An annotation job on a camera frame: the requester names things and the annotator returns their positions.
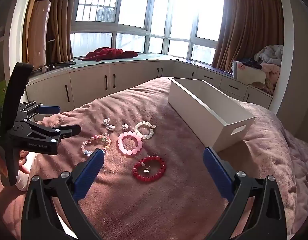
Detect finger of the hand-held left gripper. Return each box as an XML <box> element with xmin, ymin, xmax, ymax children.
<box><xmin>25</xmin><ymin>120</ymin><xmax>82</xmax><ymax>144</ymax></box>
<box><xmin>19</xmin><ymin>101</ymin><xmax>61</xmax><ymax>121</ymax></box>

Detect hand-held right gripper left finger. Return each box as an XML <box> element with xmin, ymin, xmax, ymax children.
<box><xmin>20</xmin><ymin>148</ymin><xmax>105</xmax><ymax>240</ymax></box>

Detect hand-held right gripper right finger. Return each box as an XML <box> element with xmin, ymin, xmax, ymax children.
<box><xmin>203</xmin><ymin>147</ymin><xmax>287</xmax><ymax>240</ymax></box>

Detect pastel multicolour bead bracelet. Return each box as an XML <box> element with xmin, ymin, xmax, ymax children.
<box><xmin>81</xmin><ymin>133</ymin><xmax>111</xmax><ymax>157</ymax></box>

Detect pink bead bracelet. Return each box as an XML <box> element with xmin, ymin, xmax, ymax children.
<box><xmin>117</xmin><ymin>131</ymin><xmax>143</xmax><ymax>156</ymax></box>

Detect red bead bracelet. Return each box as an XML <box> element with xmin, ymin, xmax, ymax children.
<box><xmin>132</xmin><ymin>156</ymin><xmax>167</xmax><ymax>182</ymax></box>

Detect white bead bracelet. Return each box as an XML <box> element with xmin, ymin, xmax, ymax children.
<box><xmin>134</xmin><ymin>121</ymin><xmax>156</xmax><ymax>139</ymax></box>

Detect white rectangular storage box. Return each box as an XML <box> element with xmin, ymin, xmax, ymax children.
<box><xmin>167</xmin><ymin>77</ymin><xmax>256</xmax><ymax>153</ymax></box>

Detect person's left hand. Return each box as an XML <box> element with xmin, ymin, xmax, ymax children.
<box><xmin>0</xmin><ymin>150</ymin><xmax>31</xmax><ymax>191</ymax></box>

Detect beige window cabinet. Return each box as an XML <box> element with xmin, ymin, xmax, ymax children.
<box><xmin>25</xmin><ymin>60</ymin><xmax>273</xmax><ymax>124</ymax></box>

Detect pink bed blanket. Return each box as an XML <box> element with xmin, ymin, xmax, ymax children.
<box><xmin>0</xmin><ymin>76</ymin><xmax>308</xmax><ymax>240</ymax></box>

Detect pink suitcase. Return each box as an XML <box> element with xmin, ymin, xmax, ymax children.
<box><xmin>27</xmin><ymin>0</ymin><xmax>56</xmax><ymax>72</ymax></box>

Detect brown curtain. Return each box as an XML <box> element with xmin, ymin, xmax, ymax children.
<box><xmin>211</xmin><ymin>0</ymin><xmax>284</xmax><ymax>72</ymax></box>
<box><xmin>37</xmin><ymin>0</ymin><xmax>81</xmax><ymax>64</ymax></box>

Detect red cloth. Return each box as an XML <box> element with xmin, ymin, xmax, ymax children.
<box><xmin>81</xmin><ymin>47</ymin><xmax>139</xmax><ymax>61</ymax></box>

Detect green sill mat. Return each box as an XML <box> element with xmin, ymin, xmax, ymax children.
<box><xmin>69</xmin><ymin>52</ymin><xmax>177</xmax><ymax>69</ymax></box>

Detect white printed cushion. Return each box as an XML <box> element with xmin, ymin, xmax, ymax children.
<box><xmin>231</xmin><ymin>60</ymin><xmax>267</xmax><ymax>86</ymax></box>

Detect bay window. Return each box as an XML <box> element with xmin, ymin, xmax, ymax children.
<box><xmin>69</xmin><ymin>0</ymin><xmax>224</xmax><ymax>62</ymax></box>

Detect pink crumpled blanket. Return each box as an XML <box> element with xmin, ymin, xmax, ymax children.
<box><xmin>261</xmin><ymin>62</ymin><xmax>281</xmax><ymax>91</ymax></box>

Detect dark clothes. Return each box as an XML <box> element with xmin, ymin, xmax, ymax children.
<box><xmin>240</xmin><ymin>57</ymin><xmax>263</xmax><ymax>69</ymax></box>

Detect grey white crumpled blanket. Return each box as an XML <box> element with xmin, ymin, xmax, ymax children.
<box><xmin>254</xmin><ymin>44</ymin><xmax>284</xmax><ymax>64</ymax></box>

